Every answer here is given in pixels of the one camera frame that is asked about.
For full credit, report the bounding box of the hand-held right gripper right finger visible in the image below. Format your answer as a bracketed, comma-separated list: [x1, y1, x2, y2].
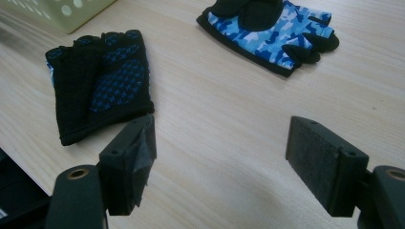
[285, 115, 371, 219]

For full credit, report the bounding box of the pale green perforated plastic basket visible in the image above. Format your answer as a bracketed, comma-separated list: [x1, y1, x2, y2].
[0, 0, 117, 35]

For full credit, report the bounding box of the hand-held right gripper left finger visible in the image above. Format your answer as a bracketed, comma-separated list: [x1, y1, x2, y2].
[97, 114, 158, 217]

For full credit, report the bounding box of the blue camouflage fingerless glove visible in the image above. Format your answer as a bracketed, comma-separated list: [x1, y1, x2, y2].
[196, 0, 340, 78]
[44, 29, 156, 147]

